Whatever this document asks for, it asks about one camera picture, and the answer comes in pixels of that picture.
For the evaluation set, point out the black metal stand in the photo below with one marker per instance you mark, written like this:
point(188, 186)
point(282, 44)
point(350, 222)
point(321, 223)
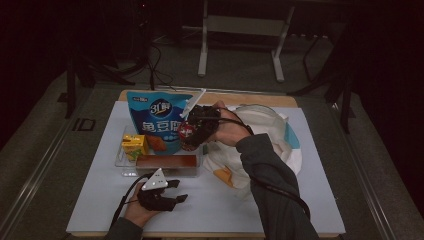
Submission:
point(346, 100)

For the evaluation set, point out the white metal stand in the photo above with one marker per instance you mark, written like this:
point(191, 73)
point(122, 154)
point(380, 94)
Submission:
point(245, 25)

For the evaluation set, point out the person's right hand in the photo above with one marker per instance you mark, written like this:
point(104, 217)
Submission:
point(231, 130)

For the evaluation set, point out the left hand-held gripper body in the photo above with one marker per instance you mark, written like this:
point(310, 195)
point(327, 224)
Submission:
point(155, 200)

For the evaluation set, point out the black tripod stand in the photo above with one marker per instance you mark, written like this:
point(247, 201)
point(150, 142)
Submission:
point(70, 86)

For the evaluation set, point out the blue snack bag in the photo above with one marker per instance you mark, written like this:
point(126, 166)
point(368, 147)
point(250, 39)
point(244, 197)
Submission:
point(156, 110)

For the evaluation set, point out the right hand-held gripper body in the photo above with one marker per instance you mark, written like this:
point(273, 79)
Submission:
point(208, 123)

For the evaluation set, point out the person's left hand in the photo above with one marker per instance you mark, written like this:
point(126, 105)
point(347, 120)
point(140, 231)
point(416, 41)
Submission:
point(135, 213)

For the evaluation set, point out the yellow drink carton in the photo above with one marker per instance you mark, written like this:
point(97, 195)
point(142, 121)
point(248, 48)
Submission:
point(133, 146)

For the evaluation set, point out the metal floor rail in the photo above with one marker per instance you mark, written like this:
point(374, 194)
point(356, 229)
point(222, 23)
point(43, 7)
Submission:
point(363, 173)
point(33, 181)

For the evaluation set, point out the clear plastic container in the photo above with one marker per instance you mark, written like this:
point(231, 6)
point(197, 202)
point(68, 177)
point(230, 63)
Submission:
point(128, 168)

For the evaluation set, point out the white tote bag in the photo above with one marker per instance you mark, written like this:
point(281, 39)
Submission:
point(266, 120)

